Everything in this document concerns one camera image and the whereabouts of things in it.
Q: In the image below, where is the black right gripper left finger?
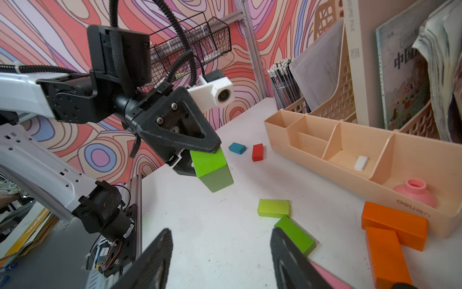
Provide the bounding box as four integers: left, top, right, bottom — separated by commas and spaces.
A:
112, 228, 173, 289

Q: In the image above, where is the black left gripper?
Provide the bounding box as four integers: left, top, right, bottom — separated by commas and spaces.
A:
122, 87, 221, 177

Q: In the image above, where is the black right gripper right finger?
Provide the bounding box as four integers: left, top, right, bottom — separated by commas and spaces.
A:
270, 228, 332, 289

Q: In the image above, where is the dark green block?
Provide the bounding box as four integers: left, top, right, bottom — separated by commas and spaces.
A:
190, 148, 234, 193

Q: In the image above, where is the orange block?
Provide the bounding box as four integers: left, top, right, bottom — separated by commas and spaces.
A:
361, 202, 428, 252
366, 227, 413, 289

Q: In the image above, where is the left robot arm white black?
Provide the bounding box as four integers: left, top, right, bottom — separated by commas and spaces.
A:
1, 25, 233, 241

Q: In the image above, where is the green block middle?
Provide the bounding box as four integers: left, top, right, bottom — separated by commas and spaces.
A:
274, 216, 316, 256

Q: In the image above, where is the pink wooden block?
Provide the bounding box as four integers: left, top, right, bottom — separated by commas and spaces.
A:
311, 262, 351, 289

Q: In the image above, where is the light green block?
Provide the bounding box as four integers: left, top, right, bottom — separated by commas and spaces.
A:
257, 199, 291, 218

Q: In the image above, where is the red wooden block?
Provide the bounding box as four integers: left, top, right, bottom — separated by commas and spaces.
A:
252, 143, 264, 162

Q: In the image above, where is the black white stapler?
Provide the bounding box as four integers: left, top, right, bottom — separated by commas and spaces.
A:
391, 282, 417, 289

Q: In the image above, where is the clear cup of pencils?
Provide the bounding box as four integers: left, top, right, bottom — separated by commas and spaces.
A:
267, 59, 301, 109

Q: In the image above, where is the white eraser in organizer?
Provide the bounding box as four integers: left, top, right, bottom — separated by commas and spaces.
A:
354, 156, 369, 171

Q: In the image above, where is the pink eraser in organizer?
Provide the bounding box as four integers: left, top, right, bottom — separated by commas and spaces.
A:
393, 178, 437, 208

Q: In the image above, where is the beige desk organizer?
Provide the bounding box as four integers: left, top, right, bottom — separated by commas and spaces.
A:
265, 1, 462, 238

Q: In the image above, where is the teal block near left wall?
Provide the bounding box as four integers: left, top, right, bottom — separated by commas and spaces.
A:
228, 142, 247, 155

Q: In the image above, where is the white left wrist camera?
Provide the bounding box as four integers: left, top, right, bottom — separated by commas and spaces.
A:
187, 69, 235, 113

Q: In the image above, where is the left black wire basket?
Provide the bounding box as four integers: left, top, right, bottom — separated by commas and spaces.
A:
142, 12, 232, 92

